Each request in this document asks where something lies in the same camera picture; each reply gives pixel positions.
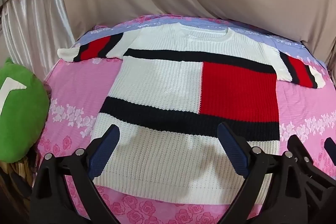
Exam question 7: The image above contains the pink floral bedsheet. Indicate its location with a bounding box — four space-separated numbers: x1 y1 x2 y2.
34 14 336 224

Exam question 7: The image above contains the white satin curtain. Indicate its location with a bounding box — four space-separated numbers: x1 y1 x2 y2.
0 0 77 79

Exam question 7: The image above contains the green plush pillow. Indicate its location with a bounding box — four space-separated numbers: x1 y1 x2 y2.
0 57 50 163

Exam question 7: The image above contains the wicker basket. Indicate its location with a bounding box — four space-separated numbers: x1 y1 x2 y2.
0 153 38 216

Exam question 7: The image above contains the white red navy knit sweater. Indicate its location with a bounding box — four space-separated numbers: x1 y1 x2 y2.
57 22 326 206

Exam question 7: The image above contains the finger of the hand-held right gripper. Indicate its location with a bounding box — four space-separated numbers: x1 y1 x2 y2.
287 134 336 224
324 137 336 161

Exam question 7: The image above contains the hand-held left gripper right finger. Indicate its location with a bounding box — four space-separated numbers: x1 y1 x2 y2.
217 122 308 224

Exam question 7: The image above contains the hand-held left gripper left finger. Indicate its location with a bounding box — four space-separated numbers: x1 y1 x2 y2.
30 124 121 224

